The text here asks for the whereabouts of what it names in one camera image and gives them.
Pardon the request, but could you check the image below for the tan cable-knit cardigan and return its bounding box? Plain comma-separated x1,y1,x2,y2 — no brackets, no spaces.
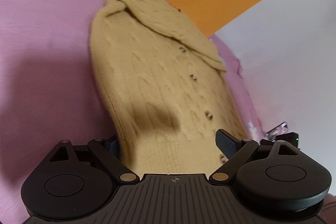
90,0,246,176

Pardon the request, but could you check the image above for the pink floral bed sheet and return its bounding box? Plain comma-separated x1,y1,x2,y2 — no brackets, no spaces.
0,0,266,224

